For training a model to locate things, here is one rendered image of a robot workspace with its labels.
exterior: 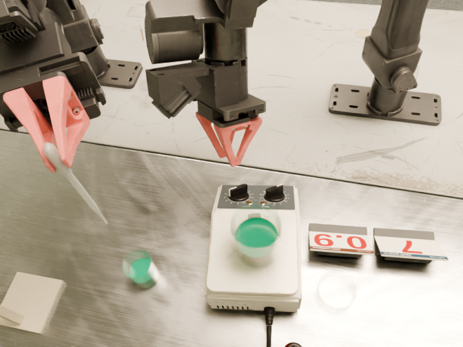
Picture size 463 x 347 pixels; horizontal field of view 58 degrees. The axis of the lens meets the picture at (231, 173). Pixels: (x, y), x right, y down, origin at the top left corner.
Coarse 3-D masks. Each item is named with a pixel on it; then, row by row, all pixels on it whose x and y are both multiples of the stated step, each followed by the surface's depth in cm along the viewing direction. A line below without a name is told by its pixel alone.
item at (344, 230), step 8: (312, 224) 66; (320, 224) 66; (328, 224) 66; (312, 232) 65; (320, 232) 65; (328, 232) 65; (336, 232) 65; (344, 232) 65; (352, 232) 65; (360, 232) 65; (368, 240) 63; (344, 256) 63; (352, 256) 62; (360, 256) 62
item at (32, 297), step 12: (24, 276) 65; (36, 276) 65; (12, 288) 64; (24, 288) 64; (36, 288) 64; (48, 288) 64; (60, 288) 64; (12, 300) 63; (24, 300) 63; (36, 300) 63; (48, 300) 63; (0, 312) 56; (12, 312) 59; (24, 312) 62; (36, 312) 62; (48, 312) 62; (0, 324) 61; (12, 324) 61; (24, 324) 61; (36, 324) 61
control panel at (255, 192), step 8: (224, 192) 66; (248, 192) 66; (256, 192) 66; (264, 192) 66; (288, 192) 66; (224, 200) 64; (232, 200) 64; (264, 200) 64; (288, 200) 63; (224, 208) 62; (232, 208) 62; (280, 208) 62; (288, 208) 61
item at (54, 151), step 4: (48, 144) 36; (52, 144) 36; (48, 148) 35; (52, 148) 36; (56, 148) 36; (52, 152) 36; (56, 152) 36; (52, 156) 36; (56, 156) 36; (60, 156) 37; (52, 160) 36; (56, 160) 36; (60, 160) 37; (56, 164) 37; (60, 164) 37; (64, 164) 37; (64, 168) 38; (68, 168) 38; (68, 172) 38
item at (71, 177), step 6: (72, 174) 39; (72, 180) 40; (78, 180) 41; (78, 186) 41; (84, 192) 42; (84, 198) 43; (90, 198) 43; (90, 204) 44; (96, 210) 45; (102, 216) 47
